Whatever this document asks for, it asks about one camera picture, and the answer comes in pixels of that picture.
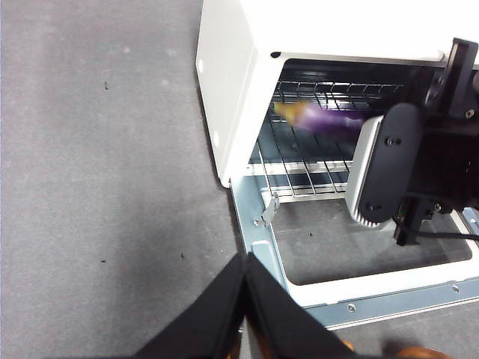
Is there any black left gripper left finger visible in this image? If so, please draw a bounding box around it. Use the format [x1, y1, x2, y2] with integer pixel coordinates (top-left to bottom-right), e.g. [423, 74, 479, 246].
[134, 255, 247, 359]

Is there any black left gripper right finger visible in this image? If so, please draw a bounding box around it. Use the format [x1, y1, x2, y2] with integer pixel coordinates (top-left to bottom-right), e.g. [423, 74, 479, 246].
[245, 253, 356, 359]

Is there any oven glass door with handle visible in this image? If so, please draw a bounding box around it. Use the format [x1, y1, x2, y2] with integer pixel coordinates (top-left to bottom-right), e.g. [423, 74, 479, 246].
[228, 174, 479, 331]

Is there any purple eggplant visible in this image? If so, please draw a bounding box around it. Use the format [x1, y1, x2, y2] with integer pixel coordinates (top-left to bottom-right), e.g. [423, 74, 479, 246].
[274, 100, 367, 135]

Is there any white toaster oven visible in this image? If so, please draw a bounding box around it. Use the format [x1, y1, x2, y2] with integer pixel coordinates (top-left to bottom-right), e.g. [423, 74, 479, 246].
[194, 0, 479, 188]

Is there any pale grey camera box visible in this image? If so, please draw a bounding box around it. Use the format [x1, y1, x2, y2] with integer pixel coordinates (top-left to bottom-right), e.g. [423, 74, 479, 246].
[344, 102, 424, 228]

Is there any black cable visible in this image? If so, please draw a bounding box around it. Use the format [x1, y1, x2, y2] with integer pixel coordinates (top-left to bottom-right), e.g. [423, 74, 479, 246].
[413, 228, 479, 242]

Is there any metal oven wire rack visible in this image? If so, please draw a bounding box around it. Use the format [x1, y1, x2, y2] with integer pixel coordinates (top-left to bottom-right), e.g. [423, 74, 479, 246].
[257, 79, 407, 198]

